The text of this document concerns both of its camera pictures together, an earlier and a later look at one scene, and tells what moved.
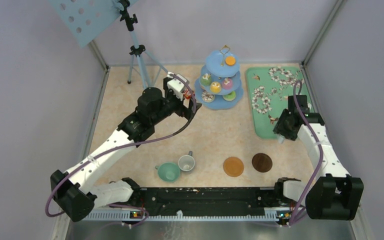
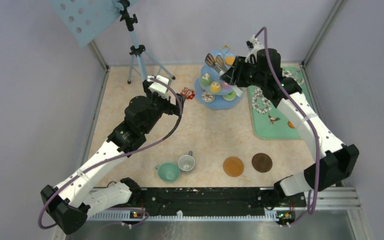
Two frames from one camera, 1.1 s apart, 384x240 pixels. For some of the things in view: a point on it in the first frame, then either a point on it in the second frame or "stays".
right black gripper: (280, 129) → (233, 75)
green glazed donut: (229, 97) stays
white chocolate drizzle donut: (207, 97) stays
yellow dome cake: (215, 87) stays
